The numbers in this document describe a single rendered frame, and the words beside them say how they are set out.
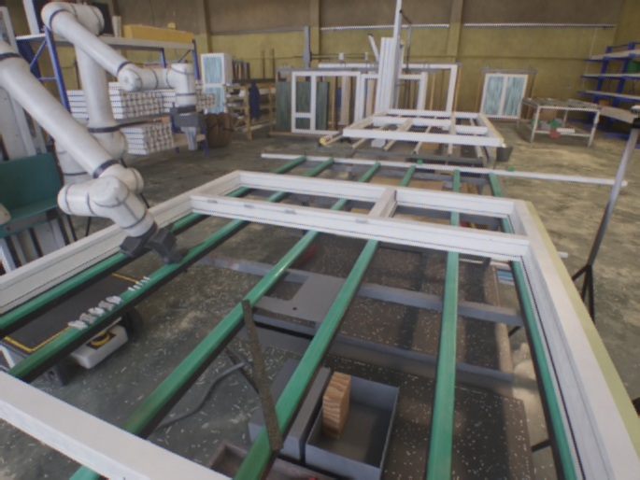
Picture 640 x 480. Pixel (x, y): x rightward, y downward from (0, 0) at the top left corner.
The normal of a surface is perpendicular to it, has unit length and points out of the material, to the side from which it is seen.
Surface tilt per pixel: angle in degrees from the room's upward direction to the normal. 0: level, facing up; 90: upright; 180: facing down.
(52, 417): 0
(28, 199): 90
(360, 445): 0
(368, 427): 0
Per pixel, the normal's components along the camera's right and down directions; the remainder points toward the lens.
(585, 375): 0.00, -0.90
